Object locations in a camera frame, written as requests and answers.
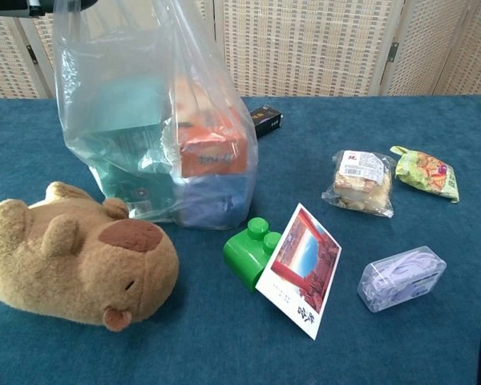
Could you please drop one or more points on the red white postcard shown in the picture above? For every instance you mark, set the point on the red white postcard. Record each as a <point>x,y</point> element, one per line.
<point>304,272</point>

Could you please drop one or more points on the green plastic building block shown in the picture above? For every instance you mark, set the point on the green plastic building block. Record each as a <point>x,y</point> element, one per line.
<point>244,256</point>

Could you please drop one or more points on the green snack packet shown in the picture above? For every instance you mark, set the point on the green snack packet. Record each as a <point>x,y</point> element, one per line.
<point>427,174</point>

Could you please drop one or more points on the clear plastic bag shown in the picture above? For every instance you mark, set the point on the clear plastic bag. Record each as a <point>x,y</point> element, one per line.
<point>116,60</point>

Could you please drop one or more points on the black screen hinge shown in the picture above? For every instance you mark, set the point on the black screen hinge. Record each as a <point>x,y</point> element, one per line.
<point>393,51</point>
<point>32,54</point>

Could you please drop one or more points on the brown capybara plush toy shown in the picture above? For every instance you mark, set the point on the brown capybara plush toy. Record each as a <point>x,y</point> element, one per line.
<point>72,260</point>

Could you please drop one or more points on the teal cardboard box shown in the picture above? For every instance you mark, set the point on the teal cardboard box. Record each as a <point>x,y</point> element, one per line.
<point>124,120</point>

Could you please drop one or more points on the clear-wrapped pastry snack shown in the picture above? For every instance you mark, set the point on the clear-wrapped pastry snack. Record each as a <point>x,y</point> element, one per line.
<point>360,184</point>

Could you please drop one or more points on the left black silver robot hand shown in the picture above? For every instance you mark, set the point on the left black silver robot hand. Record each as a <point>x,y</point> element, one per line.
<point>8,7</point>

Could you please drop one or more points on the blue felt tablecloth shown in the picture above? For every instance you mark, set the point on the blue felt tablecloth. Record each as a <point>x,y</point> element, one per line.
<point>224,353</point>

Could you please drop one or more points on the black gold-print box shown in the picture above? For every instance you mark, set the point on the black gold-print box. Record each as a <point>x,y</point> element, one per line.
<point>268,120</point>

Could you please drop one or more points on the light blue soft pack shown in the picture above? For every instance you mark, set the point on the light blue soft pack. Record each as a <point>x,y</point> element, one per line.
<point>212,200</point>

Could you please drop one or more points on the orange cardboard box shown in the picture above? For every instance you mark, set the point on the orange cardboard box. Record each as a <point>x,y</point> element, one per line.
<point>212,148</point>

